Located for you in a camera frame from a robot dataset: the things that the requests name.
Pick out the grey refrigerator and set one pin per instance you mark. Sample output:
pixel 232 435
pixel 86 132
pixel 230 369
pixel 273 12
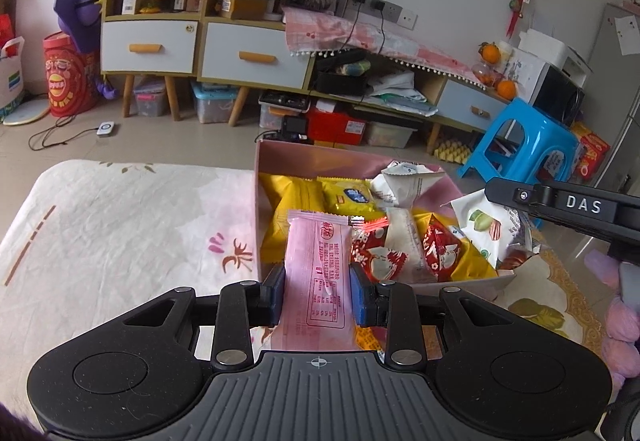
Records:
pixel 622 96

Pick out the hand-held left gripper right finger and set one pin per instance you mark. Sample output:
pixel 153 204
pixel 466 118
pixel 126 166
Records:
pixel 359 296

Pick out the white cabinet drawer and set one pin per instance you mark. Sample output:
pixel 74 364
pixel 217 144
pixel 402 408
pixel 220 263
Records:
pixel 225 41
pixel 170 56

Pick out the low wooden cabinet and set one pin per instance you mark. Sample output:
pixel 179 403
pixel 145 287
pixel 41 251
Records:
pixel 431 83

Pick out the red gift bag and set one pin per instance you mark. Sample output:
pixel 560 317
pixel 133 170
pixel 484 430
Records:
pixel 5 28

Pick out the white green snack packet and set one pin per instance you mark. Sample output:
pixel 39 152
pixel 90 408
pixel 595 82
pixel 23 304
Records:
pixel 487 223

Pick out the clear plastic bin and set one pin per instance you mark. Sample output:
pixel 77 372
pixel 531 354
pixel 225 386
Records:
pixel 390 135

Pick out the red hanging ornament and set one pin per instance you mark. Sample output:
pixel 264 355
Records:
pixel 517 6

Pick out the pink tasselled cloth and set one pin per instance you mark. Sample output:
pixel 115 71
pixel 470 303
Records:
pixel 320 33

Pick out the white grey-print snack packet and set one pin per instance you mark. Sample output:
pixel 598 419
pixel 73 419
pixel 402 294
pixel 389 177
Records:
pixel 405 183

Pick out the white paper note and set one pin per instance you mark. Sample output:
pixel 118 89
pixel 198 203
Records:
pixel 627 33

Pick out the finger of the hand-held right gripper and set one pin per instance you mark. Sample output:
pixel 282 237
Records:
pixel 520 195

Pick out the red snack packet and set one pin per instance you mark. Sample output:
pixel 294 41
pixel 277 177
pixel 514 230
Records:
pixel 377 263
pixel 442 248

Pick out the wooden shelf cabinet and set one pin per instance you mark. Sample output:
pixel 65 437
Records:
pixel 199 46

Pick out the pink snack packet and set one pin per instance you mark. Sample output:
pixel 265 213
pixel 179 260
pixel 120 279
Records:
pixel 315 271

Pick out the glass jar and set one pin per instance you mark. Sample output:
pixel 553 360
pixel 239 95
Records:
pixel 482 72

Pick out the green yellow pouch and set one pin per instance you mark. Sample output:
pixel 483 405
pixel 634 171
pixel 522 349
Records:
pixel 352 68

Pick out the black storage box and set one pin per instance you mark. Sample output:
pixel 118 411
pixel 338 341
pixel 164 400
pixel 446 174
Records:
pixel 340 83

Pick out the white foam box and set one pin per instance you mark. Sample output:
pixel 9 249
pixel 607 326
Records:
pixel 545 46

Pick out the clear bin pink contents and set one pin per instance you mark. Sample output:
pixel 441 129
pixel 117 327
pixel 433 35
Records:
pixel 147 99

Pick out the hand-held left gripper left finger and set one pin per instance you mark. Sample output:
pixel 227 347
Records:
pixel 275 296

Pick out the clear bin blue lid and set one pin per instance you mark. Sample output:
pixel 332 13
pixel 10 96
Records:
pixel 215 102

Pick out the blue plastic stool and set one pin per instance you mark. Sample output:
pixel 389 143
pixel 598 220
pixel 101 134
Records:
pixel 520 118

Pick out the pink fuzzy clothing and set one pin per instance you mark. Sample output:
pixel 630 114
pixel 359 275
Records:
pixel 620 321

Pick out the white charger puck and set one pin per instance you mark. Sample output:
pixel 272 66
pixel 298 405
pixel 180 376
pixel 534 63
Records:
pixel 106 129

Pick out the grey-blue cabinet drawer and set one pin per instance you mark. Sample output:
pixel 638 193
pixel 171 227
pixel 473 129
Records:
pixel 460 101

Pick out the white shopping bag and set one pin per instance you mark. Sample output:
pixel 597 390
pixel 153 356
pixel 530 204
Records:
pixel 10 76

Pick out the yellow egg tray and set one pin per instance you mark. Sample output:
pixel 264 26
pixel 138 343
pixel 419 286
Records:
pixel 452 152

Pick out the red printed barrel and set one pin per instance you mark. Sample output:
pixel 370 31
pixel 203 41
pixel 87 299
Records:
pixel 67 76

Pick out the black microwave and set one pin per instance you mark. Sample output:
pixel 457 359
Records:
pixel 560 93

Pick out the orange fruit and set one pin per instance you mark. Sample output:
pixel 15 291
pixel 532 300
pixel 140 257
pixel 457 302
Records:
pixel 506 90
pixel 490 52

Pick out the yellow blue-label snack packet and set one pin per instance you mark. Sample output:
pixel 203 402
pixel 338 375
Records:
pixel 350 196

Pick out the red box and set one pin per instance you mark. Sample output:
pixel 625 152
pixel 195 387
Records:
pixel 335 125

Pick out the pink cardboard box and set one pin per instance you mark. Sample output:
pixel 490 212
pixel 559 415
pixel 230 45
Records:
pixel 280 156

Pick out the pile of white papers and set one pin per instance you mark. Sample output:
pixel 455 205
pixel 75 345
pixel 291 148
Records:
pixel 395 88

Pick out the small clear bin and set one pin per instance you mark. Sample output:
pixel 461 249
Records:
pixel 272 117

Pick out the white wall outlet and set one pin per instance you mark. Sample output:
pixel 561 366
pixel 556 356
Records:
pixel 408 19

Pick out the red snack carton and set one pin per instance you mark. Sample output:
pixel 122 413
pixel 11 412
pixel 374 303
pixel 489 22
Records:
pixel 592 153

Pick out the grey wall outlet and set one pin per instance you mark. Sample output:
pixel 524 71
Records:
pixel 393 12

